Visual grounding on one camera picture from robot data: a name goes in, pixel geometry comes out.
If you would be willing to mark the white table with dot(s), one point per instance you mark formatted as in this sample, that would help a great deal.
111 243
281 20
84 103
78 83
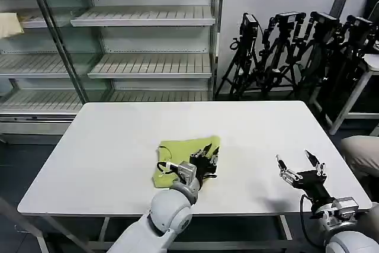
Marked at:
112 134

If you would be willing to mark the white stool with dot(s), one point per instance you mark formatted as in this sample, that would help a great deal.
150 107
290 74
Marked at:
359 87

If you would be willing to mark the beige bag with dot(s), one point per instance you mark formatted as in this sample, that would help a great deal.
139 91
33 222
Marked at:
10 25

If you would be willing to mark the black panel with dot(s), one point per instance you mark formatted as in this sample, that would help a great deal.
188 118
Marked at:
373 4

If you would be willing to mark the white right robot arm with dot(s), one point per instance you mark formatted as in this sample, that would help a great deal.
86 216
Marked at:
346 241

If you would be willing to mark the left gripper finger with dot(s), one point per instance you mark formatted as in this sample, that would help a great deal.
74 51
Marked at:
205 150
214 155

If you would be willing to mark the grey metal frame post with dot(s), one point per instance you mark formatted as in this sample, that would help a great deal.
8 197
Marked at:
47 8

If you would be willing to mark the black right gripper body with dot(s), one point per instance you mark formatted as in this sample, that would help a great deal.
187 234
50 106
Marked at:
312 182

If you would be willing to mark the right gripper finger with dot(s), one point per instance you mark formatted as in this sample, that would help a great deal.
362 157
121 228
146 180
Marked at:
285 174
319 168

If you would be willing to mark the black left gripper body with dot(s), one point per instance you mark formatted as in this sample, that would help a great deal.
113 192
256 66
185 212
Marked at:
204 167

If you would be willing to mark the grey metal display shelf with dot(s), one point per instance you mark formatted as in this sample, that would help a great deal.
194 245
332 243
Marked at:
148 66
29 66

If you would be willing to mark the yellow-green shirt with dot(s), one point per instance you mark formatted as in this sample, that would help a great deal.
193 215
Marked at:
183 149

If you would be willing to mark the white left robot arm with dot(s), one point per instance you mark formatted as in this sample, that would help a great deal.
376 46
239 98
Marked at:
168 208

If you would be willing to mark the person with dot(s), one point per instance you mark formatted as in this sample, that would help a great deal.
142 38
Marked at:
362 153

